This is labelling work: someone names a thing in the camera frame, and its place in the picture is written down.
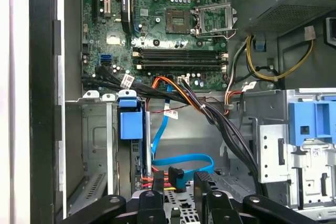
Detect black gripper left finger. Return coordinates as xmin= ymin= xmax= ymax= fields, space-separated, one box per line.
xmin=59 ymin=170 xmax=168 ymax=224

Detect black orange cable bundle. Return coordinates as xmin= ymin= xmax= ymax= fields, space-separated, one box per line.
xmin=81 ymin=66 xmax=268 ymax=198

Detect grey power supply unit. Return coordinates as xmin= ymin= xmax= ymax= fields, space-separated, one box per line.
xmin=227 ymin=0 xmax=336 ymax=36

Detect silver optical drive cage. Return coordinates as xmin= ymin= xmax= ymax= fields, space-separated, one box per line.
xmin=256 ymin=89 xmax=336 ymax=217

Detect CPU socket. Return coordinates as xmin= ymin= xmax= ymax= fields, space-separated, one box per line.
xmin=166 ymin=8 xmax=192 ymax=35

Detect silver disk bay cage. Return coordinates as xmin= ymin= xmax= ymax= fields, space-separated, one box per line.
xmin=64 ymin=89 xmax=154 ymax=218

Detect metal socket cover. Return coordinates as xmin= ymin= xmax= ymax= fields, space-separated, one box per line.
xmin=194 ymin=3 xmax=237 ymax=36

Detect blue plastic drive latch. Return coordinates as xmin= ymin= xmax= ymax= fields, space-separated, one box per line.
xmin=288 ymin=97 xmax=336 ymax=146

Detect red grey wire bundle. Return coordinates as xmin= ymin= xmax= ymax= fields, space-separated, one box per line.
xmin=224 ymin=90 xmax=244 ymax=116

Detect wire locking lever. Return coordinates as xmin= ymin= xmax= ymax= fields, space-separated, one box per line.
xmin=191 ymin=26 xmax=238 ymax=40

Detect black open PC case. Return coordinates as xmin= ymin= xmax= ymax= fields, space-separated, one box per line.
xmin=27 ymin=0 xmax=336 ymax=224

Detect hard disk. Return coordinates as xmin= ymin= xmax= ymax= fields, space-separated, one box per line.
xmin=115 ymin=90 xmax=153 ymax=196

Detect blue data wire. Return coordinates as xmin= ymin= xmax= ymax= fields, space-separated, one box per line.
xmin=151 ymin=82 xmax=215 ymax=194

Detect red orange power wire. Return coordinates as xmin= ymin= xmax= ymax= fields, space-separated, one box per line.
xmin=140 ymin=166 xmax=175 ymax=192

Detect black RAM slot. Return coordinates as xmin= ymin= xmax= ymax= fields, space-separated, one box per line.
xmin=132 ymin=52 xmax=229 ymax=60
xmin=132 ymin=47 xmax=229 ymax=54

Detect green motherboard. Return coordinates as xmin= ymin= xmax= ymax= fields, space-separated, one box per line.
xmin=80 ymin=0 xmax=229 ymax=93

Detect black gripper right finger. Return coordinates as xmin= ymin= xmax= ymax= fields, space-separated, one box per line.
xmin=193 ymin=170 xmax=320 ymax=224

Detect yellow black power wires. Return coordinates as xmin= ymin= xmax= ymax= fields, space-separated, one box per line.
xmin=245 ymin=34 xmax=315 ymax=82

